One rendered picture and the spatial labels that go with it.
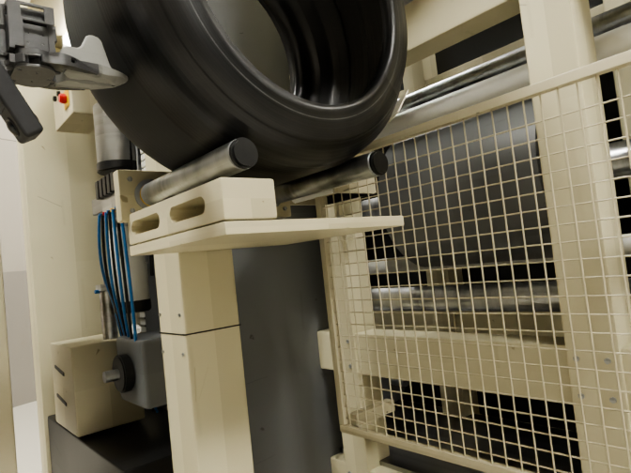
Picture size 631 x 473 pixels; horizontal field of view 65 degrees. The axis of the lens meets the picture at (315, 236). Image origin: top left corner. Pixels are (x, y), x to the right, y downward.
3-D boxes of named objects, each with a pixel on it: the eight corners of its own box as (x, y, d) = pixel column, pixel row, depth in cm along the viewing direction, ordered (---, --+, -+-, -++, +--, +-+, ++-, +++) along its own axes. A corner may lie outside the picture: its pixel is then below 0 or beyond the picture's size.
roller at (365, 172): (263, 183, 113) (278, 191, 116) (258, 201, 112) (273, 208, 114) (375, 144, 87) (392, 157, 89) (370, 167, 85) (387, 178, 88)
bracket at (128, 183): (116, 222, 93) (112, 172, 94) (284, 218, 119) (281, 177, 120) (122, 221, 91) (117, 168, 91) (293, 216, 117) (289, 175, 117)
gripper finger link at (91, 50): (131, 38, 69) (59, 23, 63) (135, 80, 69) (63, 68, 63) (124, 48, 72) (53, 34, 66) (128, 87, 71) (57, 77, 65)
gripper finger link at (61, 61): (101, 59, 65) (24, 45, 59) (102, 70, 65) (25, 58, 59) (91, 72, 68) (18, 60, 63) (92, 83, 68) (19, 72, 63)
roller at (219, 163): (152, 179, 96) (165, 199, 98) (133, 190, 94) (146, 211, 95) (248, 130, 70) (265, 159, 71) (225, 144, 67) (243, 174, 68)
